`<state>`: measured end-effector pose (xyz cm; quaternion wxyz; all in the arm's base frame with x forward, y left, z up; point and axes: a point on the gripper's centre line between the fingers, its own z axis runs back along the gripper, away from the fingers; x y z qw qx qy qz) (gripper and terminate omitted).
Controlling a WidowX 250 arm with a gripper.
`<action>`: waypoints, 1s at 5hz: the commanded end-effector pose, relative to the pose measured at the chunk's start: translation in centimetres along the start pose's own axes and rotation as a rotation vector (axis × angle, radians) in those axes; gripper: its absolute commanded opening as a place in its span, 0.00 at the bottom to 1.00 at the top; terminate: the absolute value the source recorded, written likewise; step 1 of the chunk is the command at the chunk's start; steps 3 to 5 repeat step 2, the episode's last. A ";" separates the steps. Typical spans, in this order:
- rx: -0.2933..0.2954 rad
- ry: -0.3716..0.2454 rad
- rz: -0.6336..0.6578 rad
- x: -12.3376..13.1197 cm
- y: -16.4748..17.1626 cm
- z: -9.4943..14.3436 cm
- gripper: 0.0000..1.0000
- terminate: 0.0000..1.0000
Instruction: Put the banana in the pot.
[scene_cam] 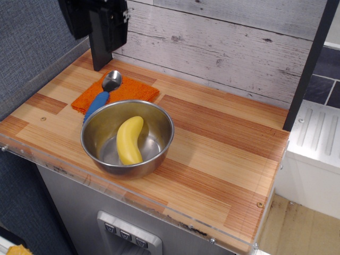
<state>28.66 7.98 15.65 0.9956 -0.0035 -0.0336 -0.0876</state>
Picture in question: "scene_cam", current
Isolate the orange folded cloth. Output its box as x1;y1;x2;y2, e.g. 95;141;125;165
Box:
71;71;160;114

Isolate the stainless steel pot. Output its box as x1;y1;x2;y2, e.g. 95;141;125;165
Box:
80;100;174;180

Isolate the blue handled metal spoon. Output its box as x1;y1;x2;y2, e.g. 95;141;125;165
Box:
83;70;122;123

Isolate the black right frame post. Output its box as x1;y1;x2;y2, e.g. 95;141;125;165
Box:
283;0;339;132

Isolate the black left frame post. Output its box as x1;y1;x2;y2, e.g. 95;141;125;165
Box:
89;11;112;71

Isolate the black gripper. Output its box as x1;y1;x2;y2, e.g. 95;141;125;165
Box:
58;1;130;52

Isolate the black frame post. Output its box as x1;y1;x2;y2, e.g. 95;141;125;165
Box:
89;11;112;71
283;0;339;132

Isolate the clear acrylic edge guard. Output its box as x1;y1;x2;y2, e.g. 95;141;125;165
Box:
1;135;259;254

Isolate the silver toy dispenser panel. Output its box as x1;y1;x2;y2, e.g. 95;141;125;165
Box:
97;210;163;254

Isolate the yellow toy banana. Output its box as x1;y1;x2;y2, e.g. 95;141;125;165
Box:
116;116;144;165

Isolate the white ribbed side cabinet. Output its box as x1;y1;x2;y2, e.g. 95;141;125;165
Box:
275;100;339;218

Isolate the yellow object bottom corner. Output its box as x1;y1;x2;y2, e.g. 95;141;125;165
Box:
6;245;33;255

